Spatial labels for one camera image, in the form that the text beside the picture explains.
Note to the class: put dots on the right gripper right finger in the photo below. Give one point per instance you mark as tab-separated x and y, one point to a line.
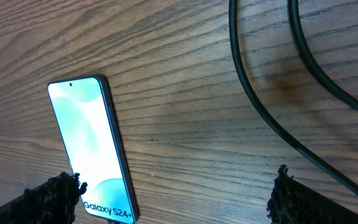
294	203

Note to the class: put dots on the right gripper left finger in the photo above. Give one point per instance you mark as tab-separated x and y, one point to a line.
50	203

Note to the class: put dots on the blue screen smartphone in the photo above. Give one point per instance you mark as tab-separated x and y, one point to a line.
86	118

